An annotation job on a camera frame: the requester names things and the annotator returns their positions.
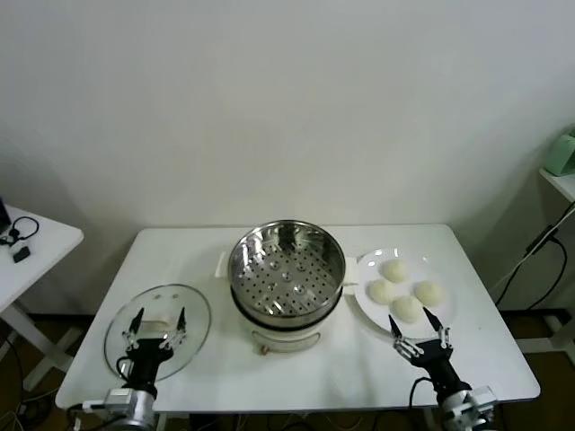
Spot white side table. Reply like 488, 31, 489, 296
0, 204, 85, 391

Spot round glass pot lid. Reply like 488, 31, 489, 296
102, 282, 212, 383

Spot stainless steel steamer basket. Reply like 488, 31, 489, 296
226, 218, 348, 318

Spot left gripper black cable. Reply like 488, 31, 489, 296
116, 356, 136, 383

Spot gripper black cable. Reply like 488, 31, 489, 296
116, 356, 136, 383
409, 376, 436, 408

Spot steel steamer pot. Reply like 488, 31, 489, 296
214, 251, 360, 356

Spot white wall cable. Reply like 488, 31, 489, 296
487, 210, 568, 293

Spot white steamed baozi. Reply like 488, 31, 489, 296
380, 259, 409, 285
391, 295, 424, 323
367, 278, 399, 305
413, 280, 446, 308

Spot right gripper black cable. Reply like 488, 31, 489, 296
409, 376, 436, 408

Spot pale green box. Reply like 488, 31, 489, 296
543, 127, 575, 176

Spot black wall cable with adapter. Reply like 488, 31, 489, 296
496, 210, 570, 311

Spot dark blue device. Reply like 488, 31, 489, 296
0, 195, 13, 234

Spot white round plate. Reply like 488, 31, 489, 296
352, 248, 458, 340

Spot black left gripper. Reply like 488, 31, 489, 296
117, 306, 189, 391

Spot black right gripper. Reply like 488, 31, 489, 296
387, 304, 473, 397

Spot black wired headphones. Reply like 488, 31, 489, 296
0, 216, 40, 248

